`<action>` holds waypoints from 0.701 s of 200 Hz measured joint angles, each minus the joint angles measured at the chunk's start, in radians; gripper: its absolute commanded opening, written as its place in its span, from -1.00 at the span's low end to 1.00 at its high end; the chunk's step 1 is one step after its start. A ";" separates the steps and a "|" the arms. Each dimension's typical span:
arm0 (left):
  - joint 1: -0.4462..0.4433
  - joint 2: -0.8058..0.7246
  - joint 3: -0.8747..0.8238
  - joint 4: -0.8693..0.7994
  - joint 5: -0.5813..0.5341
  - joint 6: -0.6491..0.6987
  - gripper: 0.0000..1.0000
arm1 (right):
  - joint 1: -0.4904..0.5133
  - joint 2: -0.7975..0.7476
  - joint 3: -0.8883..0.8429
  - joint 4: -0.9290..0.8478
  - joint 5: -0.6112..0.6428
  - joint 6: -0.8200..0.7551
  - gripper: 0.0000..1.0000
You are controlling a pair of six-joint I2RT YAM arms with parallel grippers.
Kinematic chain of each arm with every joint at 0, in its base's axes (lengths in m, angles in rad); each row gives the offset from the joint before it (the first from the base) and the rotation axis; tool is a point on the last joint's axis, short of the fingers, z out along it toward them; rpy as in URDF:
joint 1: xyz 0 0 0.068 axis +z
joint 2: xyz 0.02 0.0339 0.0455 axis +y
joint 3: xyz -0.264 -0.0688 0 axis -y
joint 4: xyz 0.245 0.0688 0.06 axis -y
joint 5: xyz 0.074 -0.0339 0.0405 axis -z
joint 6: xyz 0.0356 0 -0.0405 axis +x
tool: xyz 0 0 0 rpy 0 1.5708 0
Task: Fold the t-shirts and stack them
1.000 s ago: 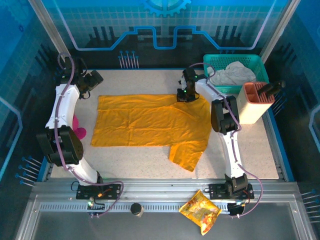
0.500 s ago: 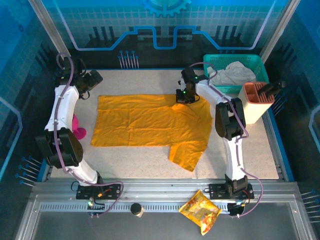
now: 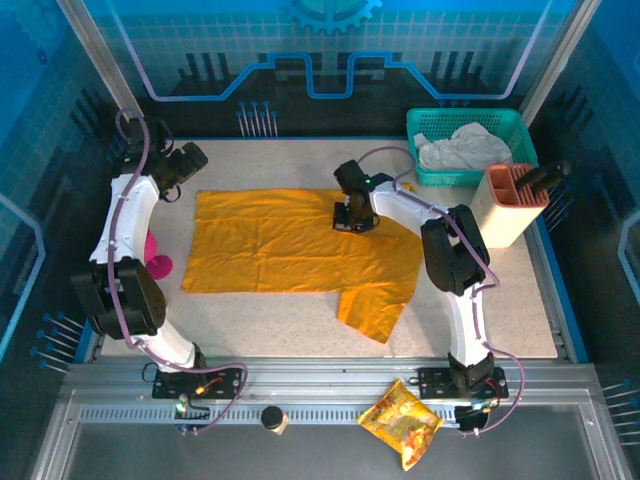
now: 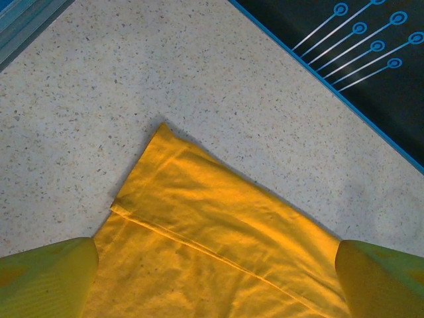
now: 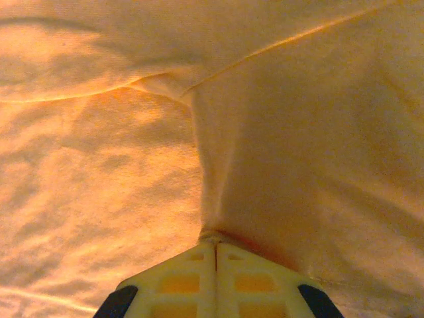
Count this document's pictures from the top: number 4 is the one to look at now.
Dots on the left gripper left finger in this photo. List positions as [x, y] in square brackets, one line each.
[49, 281]

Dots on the aluminium frame post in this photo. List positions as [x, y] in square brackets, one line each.
[23, 30]

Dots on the yellow t-shirt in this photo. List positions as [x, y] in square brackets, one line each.
[198, 232]

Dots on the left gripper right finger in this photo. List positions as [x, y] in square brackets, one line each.
[381, 285]

